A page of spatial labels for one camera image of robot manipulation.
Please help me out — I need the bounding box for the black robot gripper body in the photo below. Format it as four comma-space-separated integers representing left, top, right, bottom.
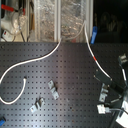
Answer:
94, 70, 124, 95

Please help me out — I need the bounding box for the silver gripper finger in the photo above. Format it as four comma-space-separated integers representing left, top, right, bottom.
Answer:
99, 84, 109, 101
97, 104, 111, 114

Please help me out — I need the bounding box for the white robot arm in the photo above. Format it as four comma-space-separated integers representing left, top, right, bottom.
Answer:
94, 55, 128, 128

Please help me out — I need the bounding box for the blue plastic clamp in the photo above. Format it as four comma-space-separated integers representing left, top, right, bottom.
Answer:
90, 26, 98, 44

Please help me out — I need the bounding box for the black perforated breadboard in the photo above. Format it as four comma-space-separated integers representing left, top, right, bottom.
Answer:
0, 43, 128, 128

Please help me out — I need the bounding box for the clear plastic wrapped box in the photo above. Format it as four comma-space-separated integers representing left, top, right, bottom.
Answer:
34, 0, 94, 42

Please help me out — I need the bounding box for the blue object at corner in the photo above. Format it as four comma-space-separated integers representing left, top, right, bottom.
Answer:
0, 116, 6, 126

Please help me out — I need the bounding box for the grey metal cable clip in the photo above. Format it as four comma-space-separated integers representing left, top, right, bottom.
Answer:
30, 97, 45, 113
48, 80, 59, 100

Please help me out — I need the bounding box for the white cable with red mark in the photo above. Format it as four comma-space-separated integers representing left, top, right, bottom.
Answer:
83, 21, 114, 81

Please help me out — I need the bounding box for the white device with red cables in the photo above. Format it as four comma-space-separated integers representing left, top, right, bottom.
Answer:
0, 0, 33, 42

